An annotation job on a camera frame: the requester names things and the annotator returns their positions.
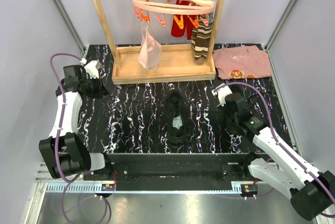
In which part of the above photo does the black shoe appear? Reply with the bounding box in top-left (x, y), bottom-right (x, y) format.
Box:
top-left (165, 89), bottom-right (186, 144)
top-left (226, 88), bottom-right (249, 137)

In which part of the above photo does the pink folded t-shirt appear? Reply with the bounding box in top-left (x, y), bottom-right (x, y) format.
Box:
top-left (213, 46), bottom-right (272, 80)

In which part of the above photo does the black shoelace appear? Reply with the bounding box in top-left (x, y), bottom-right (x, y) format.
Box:
top-left (107, 95), bottom-right (226, 114)

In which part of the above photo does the pink hanging bra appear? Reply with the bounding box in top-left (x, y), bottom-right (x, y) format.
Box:
top-left (138, 21), bottom-right (162, 71)

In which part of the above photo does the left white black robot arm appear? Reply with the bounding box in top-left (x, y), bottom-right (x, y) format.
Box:
top-left (39, 60), bottom-right (113, 180)

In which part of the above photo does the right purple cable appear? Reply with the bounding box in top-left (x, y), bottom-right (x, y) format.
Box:
top-left (213, 82), bottom-right (335, 218)

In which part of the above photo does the brown striped hanging sock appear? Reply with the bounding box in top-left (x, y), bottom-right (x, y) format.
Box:
top-left (191, 13), bottom-right (213, 65)

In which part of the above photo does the black marble pattern mat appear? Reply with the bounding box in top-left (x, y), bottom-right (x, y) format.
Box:
top-left (51, 43), bottom-right (304, 162)

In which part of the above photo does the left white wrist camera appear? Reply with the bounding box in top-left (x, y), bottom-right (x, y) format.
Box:
top-left (79, 58), bottom-right (101, 79)

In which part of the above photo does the purple cable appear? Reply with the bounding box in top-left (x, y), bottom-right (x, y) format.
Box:
top-left (49, 53), bottom-right (108, 223)
top-left (213, 82), bottom-right (335, 218)

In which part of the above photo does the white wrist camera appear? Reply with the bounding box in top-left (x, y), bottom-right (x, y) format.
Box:
top-left (211, 84), bottom-right (232, 107)
top-left (79, 58), bottom-right (101, 79)

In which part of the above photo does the right orange connector box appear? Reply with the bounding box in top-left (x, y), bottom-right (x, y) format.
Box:
top-left (241, 184), bottom-right (258, 195)

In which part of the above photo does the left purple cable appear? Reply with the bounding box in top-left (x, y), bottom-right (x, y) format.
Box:
top-left (49, 53), bottom-right (108, 223)

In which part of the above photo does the red hanging sock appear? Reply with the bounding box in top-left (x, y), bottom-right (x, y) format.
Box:
top-left (171, 15), bottom-right (196, 40)

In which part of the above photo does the wooden drying rack frame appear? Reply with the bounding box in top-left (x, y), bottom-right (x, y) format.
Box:
top-left (92, 0), bottom-right (224, 84)

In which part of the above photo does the left orange connector box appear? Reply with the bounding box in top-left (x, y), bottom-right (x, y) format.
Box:
top-left (101, 183), bottom-right (116, 192)

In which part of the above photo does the pink round clip hanger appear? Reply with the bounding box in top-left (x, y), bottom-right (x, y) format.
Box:
top-left (132, 0), bottom-right (215, 27)

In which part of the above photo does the orange connector box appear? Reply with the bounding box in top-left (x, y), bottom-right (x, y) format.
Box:
top-left (241, 184), bottom-right (258, 195)
top-left (101, 183), bottom-right (116, 192)

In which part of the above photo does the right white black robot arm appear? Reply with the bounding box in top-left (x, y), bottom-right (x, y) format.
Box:
top-left (218, 92), bottom-right (334, 221)

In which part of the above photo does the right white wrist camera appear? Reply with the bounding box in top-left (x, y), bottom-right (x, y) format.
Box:
top-left (211, 84), bottom-right (232, 107)

